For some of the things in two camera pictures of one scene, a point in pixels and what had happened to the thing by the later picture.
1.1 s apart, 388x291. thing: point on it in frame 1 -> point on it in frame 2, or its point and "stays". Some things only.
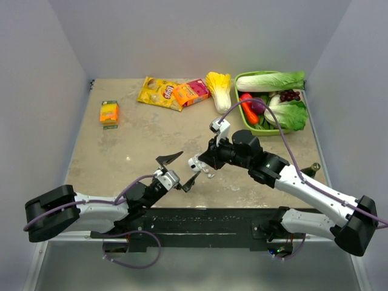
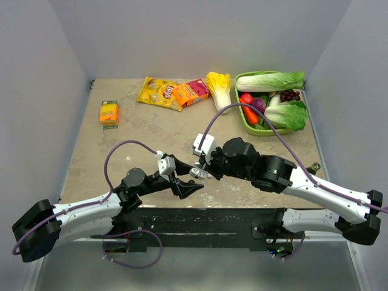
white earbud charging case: (195, 163) -> (197, 173)
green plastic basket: (254, 131) stays
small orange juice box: (109, 114) stays
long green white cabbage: (269, 82) stays
